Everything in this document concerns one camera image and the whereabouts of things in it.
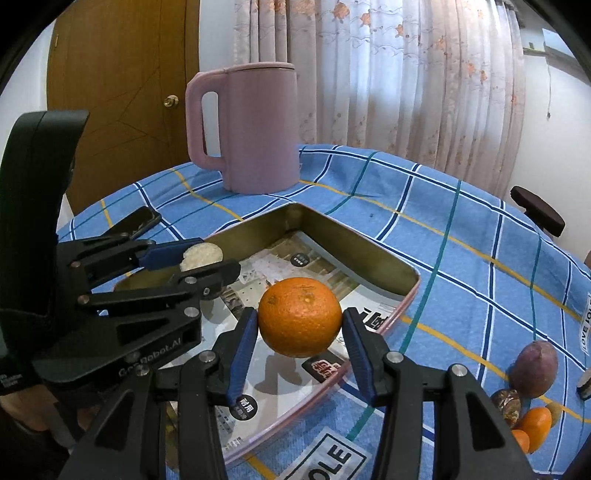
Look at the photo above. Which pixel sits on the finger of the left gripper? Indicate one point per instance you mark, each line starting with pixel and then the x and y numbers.
pixel 87 263
pixel 155 291

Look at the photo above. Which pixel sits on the brown wooden door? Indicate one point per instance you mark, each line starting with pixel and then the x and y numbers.
pixel 127 63

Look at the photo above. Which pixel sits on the large orange tangerine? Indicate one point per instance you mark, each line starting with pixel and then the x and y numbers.
pixel 299 317

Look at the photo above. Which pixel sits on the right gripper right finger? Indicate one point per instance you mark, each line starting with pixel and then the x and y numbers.
pixel 472 440

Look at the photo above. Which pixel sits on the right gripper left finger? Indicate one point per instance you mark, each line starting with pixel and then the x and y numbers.
pixel 127 438

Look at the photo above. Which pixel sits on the dark brown wrinkled fruit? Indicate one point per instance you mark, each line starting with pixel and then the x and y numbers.
pixel 508 402

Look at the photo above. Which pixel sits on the pink metal tin box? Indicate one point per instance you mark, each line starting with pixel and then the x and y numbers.
pixel 296 241

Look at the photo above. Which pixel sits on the floral sheer curtain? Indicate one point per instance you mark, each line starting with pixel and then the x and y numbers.
pixel 441 83

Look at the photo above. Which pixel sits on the person's left hand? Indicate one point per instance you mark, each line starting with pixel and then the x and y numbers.
pixel 38 410

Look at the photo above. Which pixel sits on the large purple passion fruit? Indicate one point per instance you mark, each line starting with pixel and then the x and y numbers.
pixel 535 369

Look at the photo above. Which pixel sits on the dark round stool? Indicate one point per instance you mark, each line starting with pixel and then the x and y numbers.
pixel 539 211

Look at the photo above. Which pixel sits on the blue plaid tablecloth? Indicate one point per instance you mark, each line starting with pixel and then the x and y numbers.
pixel 490 281

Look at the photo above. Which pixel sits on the small orange tangerine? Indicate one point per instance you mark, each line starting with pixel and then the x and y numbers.
pixel 522 439
pixel 537 423

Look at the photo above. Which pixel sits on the pink plastic pitcher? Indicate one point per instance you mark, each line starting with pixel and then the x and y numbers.
pixel 257 126

